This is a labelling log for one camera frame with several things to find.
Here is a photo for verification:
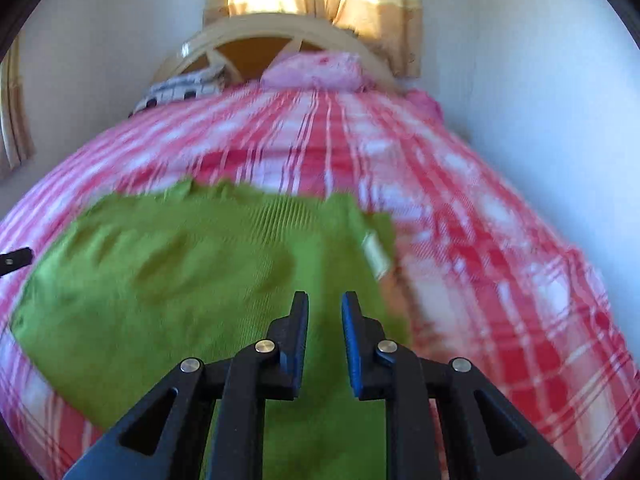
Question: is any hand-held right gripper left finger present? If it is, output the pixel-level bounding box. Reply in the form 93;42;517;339
62;291;310;480

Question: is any pink cloth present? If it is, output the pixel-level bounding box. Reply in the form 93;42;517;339
405;89;446;122

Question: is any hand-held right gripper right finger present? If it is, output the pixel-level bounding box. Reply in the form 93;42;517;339
341;291;581;480

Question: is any pink pillow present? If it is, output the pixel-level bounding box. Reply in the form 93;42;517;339
261;51;366;92

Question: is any cream wooden headboard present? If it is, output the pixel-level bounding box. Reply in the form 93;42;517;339
150;12;401;97

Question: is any yellow patterned curtain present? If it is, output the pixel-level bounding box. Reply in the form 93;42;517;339
202;0;423;78

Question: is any red plaid bed sheet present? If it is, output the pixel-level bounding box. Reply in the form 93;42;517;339
0;80;636;480

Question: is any green orange striped knit sweater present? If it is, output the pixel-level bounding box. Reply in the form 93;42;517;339
10;180;416;480

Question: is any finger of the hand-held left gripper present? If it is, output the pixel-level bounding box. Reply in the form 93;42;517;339
0;246;34;277

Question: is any white printed pillow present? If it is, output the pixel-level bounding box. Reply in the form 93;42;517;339
131;64;228;113

